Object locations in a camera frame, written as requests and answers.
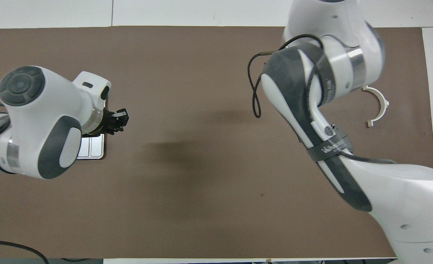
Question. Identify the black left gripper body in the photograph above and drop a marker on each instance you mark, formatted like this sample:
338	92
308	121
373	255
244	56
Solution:
110	123

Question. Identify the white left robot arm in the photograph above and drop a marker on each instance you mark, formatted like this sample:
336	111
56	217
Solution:
40	121

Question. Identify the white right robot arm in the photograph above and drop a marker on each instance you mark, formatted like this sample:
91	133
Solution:
403	190

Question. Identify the silver metal tray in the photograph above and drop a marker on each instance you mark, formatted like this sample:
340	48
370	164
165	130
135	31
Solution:
92	146

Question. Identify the brown table mat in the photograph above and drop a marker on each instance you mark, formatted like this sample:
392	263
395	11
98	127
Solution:
202	201

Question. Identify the white semicircular bracket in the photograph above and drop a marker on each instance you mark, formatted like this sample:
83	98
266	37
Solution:
381	101

